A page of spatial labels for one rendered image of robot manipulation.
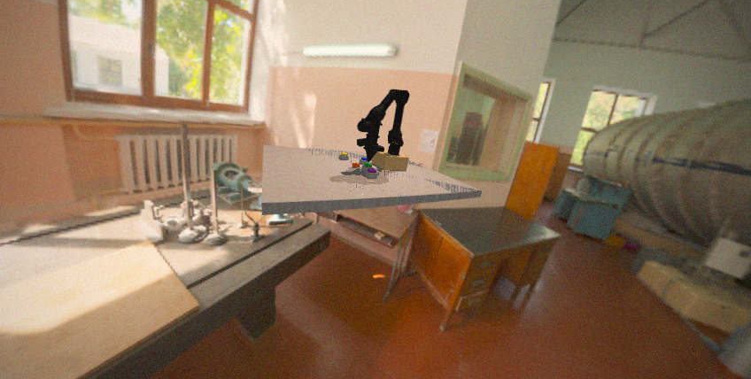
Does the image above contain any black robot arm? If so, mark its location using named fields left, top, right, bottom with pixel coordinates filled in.
left=357, top=89, right=409, bottom=156

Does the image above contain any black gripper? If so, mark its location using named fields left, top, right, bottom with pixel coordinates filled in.
left=363, top=132, right=384, bottom=161

